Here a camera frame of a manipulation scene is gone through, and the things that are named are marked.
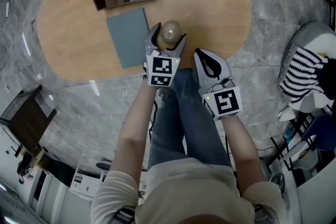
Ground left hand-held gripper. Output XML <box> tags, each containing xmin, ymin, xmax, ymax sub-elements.
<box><xmin>145</xmin><ymin>23</ymin><xmax>188</xmax><ymax>87</ymax></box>

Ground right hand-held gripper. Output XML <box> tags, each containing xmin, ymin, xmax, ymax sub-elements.
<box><xmin>193</xmin><ymin>49</ymin><xmax>243</xmax><ymax>121</ymax></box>

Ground small glass jar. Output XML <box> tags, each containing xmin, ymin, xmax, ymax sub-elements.
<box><xmin>159</xmin><ymin>20</ymin><xmax>182</xmax><ymax>46</ymax></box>

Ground person's left forearm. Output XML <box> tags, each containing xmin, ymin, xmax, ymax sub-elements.
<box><xmin>108</xmin><ymin>78</ymin><xmax>159</xmax><ymax>182</ymax></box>

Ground person's right forearm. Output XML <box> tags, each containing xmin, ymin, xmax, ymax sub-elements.
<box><xmin>222</xmin><ymin>114</ymin><xmax>265</xmax><ymax>197</ymax></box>

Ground wooden coffee table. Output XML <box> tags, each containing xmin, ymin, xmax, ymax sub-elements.
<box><xmin>36</xmin><ymin>0</ymin><xmax>253</xmax><ymax>84</ymax></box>

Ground grey notebook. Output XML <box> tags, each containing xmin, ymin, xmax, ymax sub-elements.
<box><xmin>106</xmin><ymin>7</ymin><xmax>150</xmax><ymax>69</ymax></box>

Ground person's blue jeans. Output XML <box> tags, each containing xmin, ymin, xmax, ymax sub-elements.
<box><xmin>148</xmin><ymin>68</ymin><xmax>232</xmax><ymax>170</ymax></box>

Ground white cloth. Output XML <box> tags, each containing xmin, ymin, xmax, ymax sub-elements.
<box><xmin>278</xmin><ymin>105</ymin><xmax>299</xmax><ymax>122</ymax></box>

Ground black white striped blanket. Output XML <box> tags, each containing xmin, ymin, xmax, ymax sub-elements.
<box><xmin>279</xmin><ymin>46</ymin><xmax>329</xmax><ymax>106</ymax></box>

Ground white grey beanbag chair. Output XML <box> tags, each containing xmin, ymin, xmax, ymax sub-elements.
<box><xmin>277</xmin><ymin>22</ymin><xmax>336</xmax><ymax>114</ymax></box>

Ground black clothing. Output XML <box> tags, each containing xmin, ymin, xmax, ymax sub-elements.
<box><xmin>316</xmin><ymin>57</ymin><xmax>336</xmax><ymax>101</ymax></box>

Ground person's white shirt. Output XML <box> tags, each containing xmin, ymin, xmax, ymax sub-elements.
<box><xmin>90</xmin><ymin>156</ymin><xmax>288</xmax><ymax>224</ymax></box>

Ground blue chair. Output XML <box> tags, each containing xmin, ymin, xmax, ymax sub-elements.
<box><xmin>296</xmin><ymin>112</ymin><xmax>336</xmax><ymax>153</ymax></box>

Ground dark wooden stool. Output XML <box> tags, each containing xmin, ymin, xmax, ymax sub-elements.
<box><xmin>0</xmin><ymin>84</ymin><xmax>58</xmax><ymax>156</ymax></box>

